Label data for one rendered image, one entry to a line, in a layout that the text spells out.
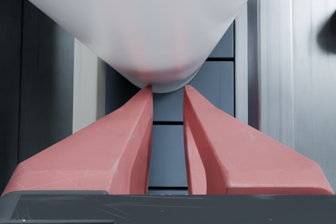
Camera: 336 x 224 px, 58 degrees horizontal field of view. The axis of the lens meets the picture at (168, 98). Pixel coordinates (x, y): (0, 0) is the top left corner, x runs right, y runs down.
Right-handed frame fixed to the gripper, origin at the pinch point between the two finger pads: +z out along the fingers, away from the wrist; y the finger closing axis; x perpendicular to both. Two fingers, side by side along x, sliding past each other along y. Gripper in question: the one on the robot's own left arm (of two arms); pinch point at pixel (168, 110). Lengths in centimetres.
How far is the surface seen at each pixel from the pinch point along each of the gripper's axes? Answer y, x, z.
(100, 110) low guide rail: 3.4, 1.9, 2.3
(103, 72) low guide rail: 3.4, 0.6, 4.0
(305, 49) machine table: -10.5, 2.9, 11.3
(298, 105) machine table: -9.9, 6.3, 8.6
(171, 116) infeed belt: -0.2, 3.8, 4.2
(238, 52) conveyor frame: -4.3, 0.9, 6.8
